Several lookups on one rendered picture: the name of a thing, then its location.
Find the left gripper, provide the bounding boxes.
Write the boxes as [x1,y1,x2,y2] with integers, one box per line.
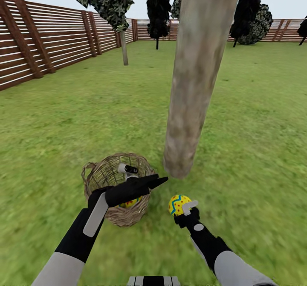
[116,174,168,204]

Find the wicker basket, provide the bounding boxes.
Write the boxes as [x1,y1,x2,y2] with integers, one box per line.
[81,153,156,228]

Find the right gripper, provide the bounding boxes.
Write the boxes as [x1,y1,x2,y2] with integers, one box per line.
[174,208,200,228]

